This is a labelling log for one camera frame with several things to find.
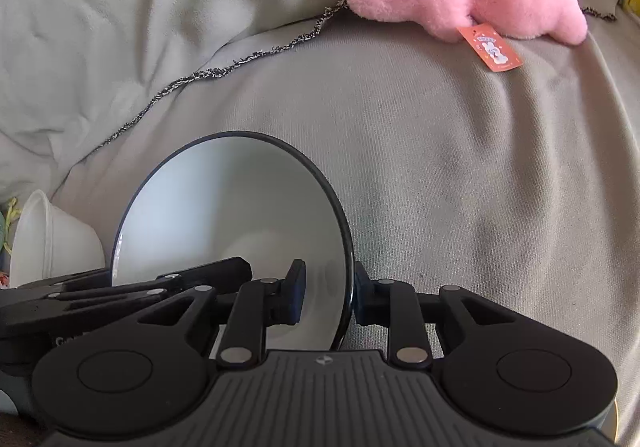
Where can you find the blue bowl white inside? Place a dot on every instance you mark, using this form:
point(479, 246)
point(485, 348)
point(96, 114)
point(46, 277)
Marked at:
point(253, 196)

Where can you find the green cloth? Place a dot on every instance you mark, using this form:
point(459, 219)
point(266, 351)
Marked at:
point(11, 213)

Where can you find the beige sofa cover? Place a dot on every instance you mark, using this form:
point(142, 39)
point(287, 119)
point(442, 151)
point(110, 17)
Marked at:
point(521, 186)

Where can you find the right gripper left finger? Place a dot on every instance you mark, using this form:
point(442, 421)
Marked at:
point(258, 305)

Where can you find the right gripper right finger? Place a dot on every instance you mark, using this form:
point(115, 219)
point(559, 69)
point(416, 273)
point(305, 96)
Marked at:
point(395, 306)

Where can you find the white bowl yellow rim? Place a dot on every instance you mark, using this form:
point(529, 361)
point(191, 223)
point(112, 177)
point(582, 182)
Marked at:
point(609, 425)

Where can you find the white patterned bowl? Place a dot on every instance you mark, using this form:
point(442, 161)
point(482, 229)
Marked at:
point(49, 243)

